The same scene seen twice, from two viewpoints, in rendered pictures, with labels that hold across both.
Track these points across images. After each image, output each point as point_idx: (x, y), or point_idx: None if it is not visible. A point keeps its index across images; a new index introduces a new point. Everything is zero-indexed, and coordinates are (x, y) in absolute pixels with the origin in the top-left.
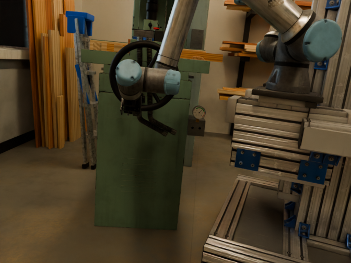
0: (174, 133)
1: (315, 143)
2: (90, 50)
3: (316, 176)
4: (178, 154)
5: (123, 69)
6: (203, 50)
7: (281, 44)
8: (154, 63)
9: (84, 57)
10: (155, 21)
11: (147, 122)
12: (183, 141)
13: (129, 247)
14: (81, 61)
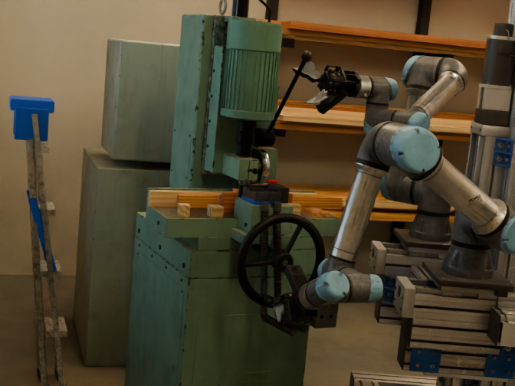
0: (305, 331)
1: (514, 339)
2: (180, 219)
3: (505, 370)
4: (297, 357)
5: (332, 284)
6: (312, 191)
7: (463, 224)
8: (283, 235)
9: (171, 230)
10: (255, 161)
11: (274, 321)
12: (304, 337)
13: None
14: (166, 237)
